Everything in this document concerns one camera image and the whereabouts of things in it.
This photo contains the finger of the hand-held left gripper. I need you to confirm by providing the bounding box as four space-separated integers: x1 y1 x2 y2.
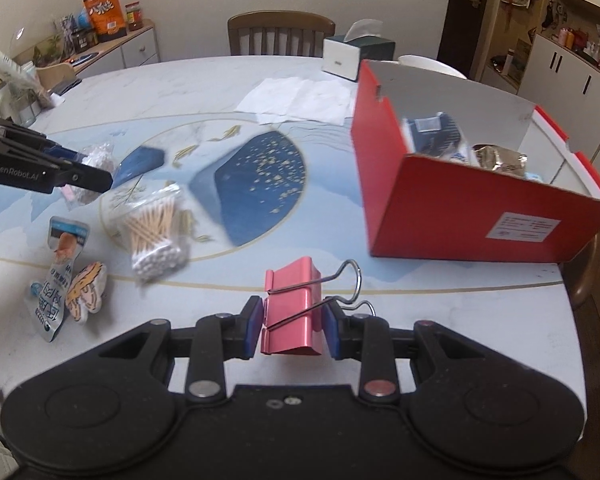
47 159 115 195
40 142 87 165

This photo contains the orange snack bag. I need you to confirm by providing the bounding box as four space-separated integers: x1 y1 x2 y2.
82 0 127 43

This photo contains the white pouch orange print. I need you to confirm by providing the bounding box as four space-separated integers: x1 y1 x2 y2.
29 216 90 343

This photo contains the clear glass cup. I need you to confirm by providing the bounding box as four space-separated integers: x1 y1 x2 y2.
9 87 37 127

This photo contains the bag of cotton swabs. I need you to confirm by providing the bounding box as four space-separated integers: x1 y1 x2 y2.
107 184 191 286

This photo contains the green white tissue box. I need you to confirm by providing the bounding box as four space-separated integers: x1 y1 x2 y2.
322 19 397 83

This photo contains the clear bag of white cotton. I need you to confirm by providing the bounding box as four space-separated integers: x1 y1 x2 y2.
80 141 117 177

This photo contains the dark jar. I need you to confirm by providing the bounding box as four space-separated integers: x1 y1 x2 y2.
72 27 99 54

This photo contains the pink binder clip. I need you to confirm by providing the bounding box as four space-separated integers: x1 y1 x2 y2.
259 256 376 358

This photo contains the gold snack packet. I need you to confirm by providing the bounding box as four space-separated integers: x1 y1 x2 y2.
472 144 529 177

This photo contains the red cardboard box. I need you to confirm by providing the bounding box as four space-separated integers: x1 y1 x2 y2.
350 59 600 265

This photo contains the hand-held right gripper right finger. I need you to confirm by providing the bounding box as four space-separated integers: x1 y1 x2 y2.
322 298 487 405

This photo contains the white dark blue snack bag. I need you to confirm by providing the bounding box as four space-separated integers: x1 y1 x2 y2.
402 112 468 161

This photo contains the low white side cabinet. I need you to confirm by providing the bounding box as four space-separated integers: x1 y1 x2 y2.
72 19 160 80

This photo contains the white cupboard unit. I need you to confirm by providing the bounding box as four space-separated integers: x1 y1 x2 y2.
517 0 600 151

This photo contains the curved wooden chair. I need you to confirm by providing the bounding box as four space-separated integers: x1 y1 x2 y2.
562 230 600 312

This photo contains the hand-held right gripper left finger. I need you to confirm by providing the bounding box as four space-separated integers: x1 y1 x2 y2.
97 296 265 404

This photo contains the green white plastic bag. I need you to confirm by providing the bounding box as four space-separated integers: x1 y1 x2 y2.
0 40 38 92

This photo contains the white paper sheet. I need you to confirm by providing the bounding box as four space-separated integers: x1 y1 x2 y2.
235 76 307 114
257 80 355 126

